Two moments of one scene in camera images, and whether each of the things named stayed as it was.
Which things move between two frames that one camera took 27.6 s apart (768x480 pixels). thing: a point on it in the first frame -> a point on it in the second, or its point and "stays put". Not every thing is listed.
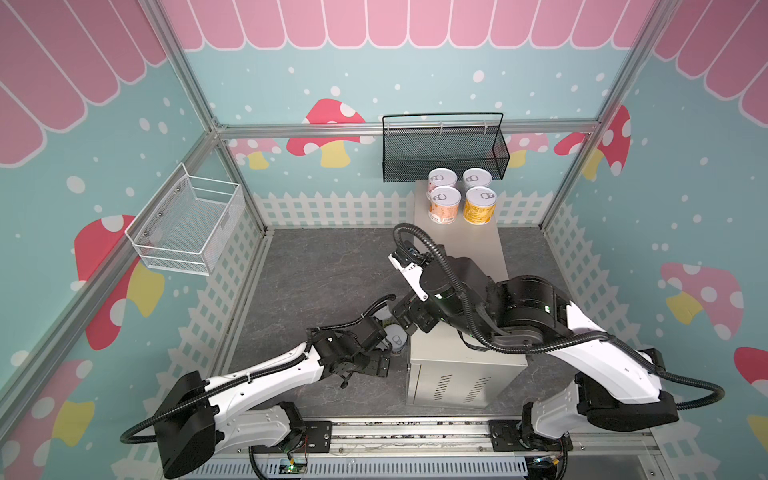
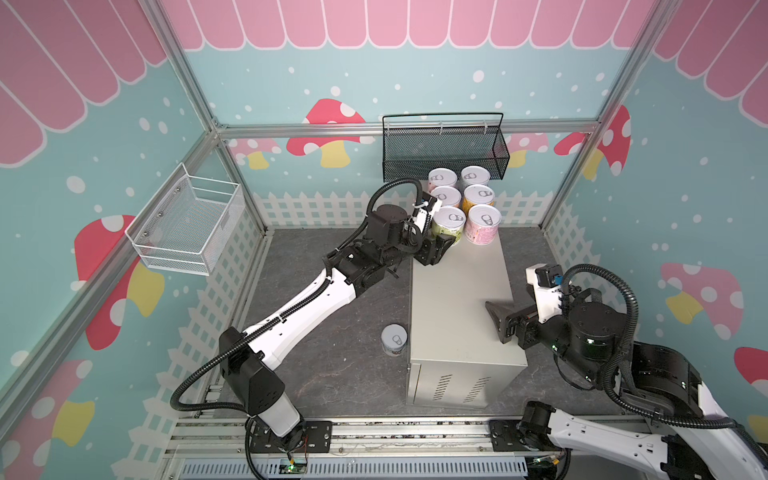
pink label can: x=441 y=177 stays put
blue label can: x=476 y=177 stays put
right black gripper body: x=417 y=312 -> x=515 y=325
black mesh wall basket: x=413 y=145 stays put
